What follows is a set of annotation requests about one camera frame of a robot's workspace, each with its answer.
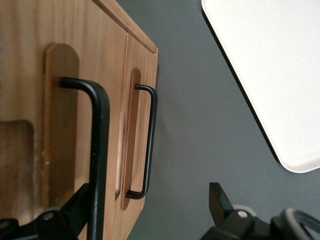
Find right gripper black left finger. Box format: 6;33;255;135
36;183;94;240

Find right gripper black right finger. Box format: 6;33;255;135
204;182;256;240

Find thick black drawer handle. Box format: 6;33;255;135
59;77;111;240

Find wooden drawer with thick handle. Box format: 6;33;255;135
0;0;129;240

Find wooden drawer cabinet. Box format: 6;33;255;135
0;0;160;240

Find cream plastic tray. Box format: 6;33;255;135
201;0;320;174

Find thin black drawer handle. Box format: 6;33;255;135
125;84;159;200

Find wooden drawer with thin handle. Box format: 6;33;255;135
113;31;159;240

